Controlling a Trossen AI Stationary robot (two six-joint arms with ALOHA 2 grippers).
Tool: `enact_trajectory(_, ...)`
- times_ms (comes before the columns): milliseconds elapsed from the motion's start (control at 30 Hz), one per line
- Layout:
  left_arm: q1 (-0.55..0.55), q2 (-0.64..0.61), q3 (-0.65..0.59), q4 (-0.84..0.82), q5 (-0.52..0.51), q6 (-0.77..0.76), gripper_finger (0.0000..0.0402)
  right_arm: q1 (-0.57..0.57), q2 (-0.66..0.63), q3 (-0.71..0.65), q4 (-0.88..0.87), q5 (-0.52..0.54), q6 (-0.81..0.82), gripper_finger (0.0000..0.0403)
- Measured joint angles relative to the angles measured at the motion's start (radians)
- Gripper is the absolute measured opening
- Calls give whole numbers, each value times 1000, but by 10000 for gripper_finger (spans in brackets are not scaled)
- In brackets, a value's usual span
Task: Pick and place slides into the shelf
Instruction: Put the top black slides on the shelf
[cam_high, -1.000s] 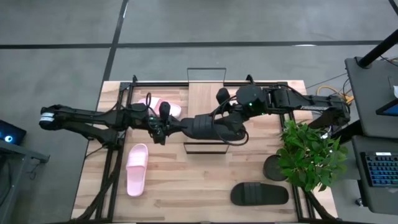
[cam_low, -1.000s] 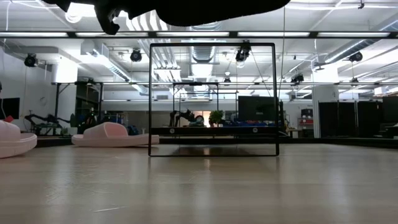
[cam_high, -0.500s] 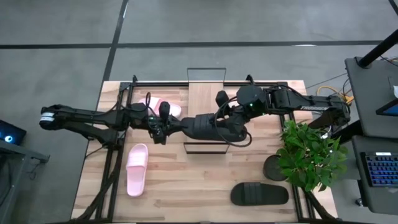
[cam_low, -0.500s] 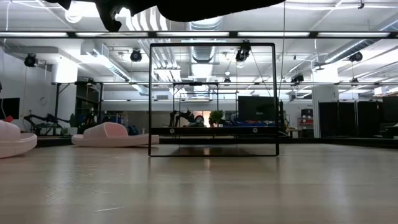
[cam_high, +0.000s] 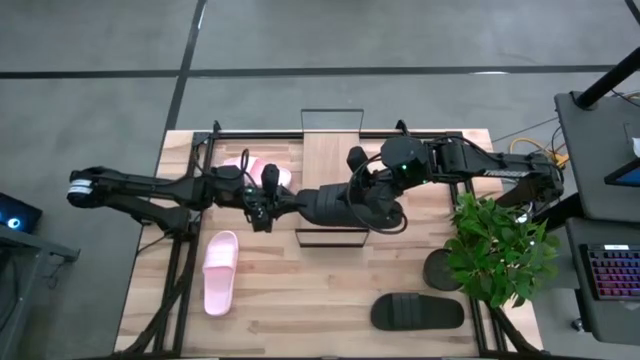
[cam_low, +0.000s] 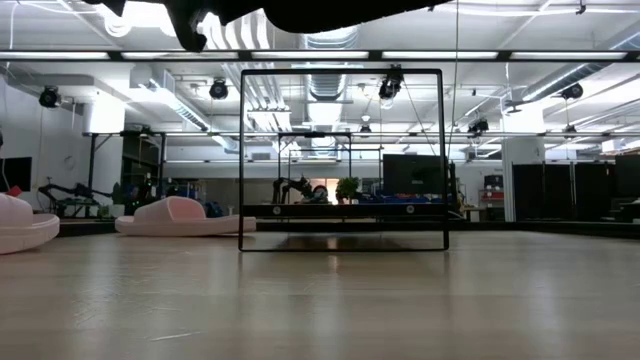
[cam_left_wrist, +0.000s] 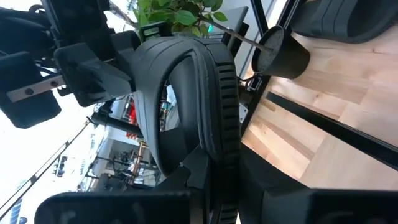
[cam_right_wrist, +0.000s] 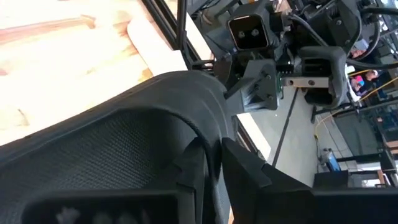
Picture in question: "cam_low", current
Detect black metal frame stand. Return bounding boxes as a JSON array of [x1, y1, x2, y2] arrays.
[[82, 130, 167, 217]]

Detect small leafy green plant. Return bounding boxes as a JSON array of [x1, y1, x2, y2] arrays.
[[334, 176, 362, 204]]

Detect black partition panels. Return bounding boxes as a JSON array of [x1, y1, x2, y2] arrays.
[[511, 162, 617, 223]]

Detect black ribbed slide sandal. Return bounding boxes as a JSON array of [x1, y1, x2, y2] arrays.
[[214, 0, 452, 35]]

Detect black metal frame shelf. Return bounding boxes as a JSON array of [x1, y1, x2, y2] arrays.
[[238, 68, 450, 253]]

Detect silver ventilation duct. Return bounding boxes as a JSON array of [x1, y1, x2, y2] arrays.
[[298, 24, 360, 101]]

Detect black wall monitor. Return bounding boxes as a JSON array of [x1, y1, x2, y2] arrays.
[[0, 157, 33, 193]]

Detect blue table cover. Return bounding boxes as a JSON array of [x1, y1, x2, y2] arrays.
[[358, 193, 442, 206]]

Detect large black monitor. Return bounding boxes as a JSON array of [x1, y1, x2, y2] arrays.
[[382, 153, 450, 197]]

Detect red and white cart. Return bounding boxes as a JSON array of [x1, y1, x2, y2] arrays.
[[481, 174, 506, 209]]

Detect pink slide sandal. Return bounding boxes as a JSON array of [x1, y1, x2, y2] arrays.
[[0, 193, 61, 256], [114, 195, 258, 238]]

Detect black overhead frame rail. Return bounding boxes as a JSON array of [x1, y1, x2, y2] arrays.
[[0, 48, 640, 64]]

